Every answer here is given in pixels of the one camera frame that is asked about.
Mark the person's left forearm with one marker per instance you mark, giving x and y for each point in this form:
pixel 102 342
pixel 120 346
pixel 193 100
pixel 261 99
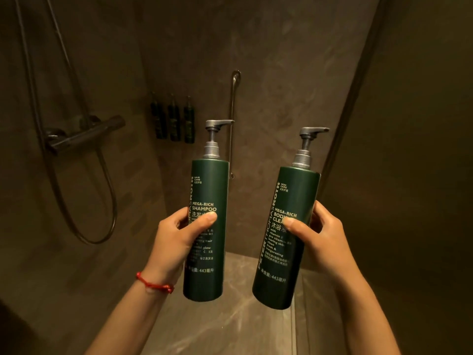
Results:
pixel 129 317

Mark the dark green pump bottle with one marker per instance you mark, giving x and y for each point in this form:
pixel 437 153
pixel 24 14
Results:
pixel 207 188
pixel 295 195

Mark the dark shower riser pipe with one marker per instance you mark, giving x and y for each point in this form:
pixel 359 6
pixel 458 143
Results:
pixel 68 59

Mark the person's right forearm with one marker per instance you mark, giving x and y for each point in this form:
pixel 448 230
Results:
pixel 364 317

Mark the vertical metal grab bar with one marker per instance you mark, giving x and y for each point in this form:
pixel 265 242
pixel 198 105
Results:
pixel 232 107

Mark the small wall-mounted dark bottle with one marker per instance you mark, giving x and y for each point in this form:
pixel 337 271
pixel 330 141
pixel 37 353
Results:
pixel 159 120
pixel 189 123
pixel 174 121

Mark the dark shower mixer valve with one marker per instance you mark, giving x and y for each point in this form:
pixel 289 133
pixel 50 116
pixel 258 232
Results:
pixel 87 134

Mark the person's right thumb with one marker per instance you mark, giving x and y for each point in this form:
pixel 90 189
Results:
pixel 297 232

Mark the person's left thumb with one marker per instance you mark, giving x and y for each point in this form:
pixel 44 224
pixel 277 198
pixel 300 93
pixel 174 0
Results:
pixel 201 227

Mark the dark shower door frame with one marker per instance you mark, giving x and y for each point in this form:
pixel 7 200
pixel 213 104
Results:
pixel 353 92

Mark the person's left hand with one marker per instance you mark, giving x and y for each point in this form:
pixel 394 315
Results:
pixel 168 247

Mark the person's right hand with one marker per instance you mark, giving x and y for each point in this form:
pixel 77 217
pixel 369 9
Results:
pixel 329 247

